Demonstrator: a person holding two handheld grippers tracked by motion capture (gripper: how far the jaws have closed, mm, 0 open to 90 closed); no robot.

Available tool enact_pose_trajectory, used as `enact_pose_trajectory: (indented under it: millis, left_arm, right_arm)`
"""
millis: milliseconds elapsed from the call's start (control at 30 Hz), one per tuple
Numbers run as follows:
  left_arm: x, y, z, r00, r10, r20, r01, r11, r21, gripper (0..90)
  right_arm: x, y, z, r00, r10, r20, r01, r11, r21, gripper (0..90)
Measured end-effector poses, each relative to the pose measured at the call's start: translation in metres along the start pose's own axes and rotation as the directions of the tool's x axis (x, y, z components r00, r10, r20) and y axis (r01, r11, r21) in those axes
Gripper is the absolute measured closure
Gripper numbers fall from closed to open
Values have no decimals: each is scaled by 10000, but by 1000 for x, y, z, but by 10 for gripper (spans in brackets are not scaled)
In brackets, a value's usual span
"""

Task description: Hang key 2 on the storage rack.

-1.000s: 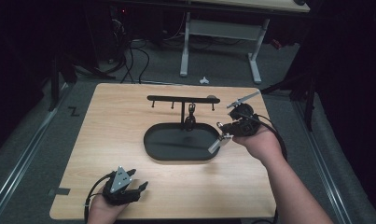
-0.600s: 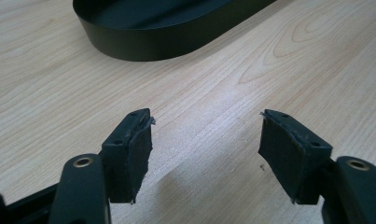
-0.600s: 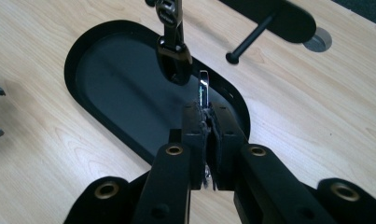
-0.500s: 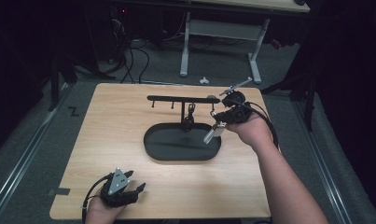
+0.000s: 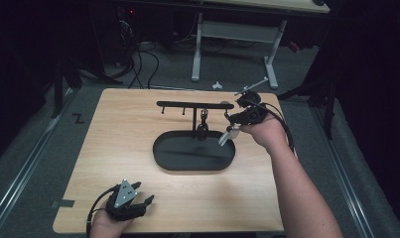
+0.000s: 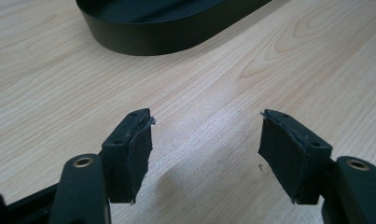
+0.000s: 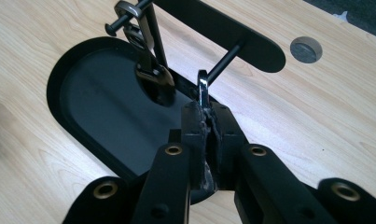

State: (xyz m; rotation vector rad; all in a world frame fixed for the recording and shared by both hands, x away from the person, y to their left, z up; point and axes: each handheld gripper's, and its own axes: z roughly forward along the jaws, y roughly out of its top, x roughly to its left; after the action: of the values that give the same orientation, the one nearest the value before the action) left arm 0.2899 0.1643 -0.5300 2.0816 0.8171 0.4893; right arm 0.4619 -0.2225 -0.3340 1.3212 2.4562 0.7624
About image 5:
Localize metal floor rail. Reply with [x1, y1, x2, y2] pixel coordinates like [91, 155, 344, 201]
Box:
[0, 88, 74, 229]
[314, 108, 378, 238]

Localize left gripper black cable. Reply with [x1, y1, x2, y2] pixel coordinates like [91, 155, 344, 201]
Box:
[85, 183, 122, 236]

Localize desk with white legs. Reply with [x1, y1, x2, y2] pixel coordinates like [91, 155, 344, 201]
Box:
[187, 0, 331, 91]

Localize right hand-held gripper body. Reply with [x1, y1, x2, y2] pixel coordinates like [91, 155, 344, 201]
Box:
[233, 76, 271, 127]

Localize dark car key with strap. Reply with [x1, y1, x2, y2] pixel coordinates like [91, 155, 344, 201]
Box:
[197, 109, 209, 142]

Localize black key rack with tray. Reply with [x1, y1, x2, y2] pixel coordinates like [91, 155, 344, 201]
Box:
[152, 99, 237, 173]

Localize black floor cables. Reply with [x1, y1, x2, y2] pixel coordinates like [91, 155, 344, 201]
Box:
[126, 40, 161, 89]

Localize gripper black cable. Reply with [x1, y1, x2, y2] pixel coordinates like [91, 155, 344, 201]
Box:
[250, 100, 296, 154]
[85, 183, 122, 236]

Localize person's left hand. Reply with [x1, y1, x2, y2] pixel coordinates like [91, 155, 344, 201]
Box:
[88, 201, 136, 238]

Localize person's right hand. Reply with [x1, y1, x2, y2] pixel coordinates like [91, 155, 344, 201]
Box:
[239, 113, 290, 154]

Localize computer tower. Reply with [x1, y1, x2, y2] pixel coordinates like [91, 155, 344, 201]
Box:
[115, 5, 140, 67]

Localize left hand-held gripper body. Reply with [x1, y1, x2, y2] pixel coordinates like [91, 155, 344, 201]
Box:
[103, 178, 148, 222]

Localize black metal stand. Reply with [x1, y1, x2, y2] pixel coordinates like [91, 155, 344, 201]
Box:
[278, 73, 339, 141]
[51, 58, 84, 119]

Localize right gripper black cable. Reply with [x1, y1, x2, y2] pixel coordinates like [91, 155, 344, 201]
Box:
[250, 100, 296, 154]

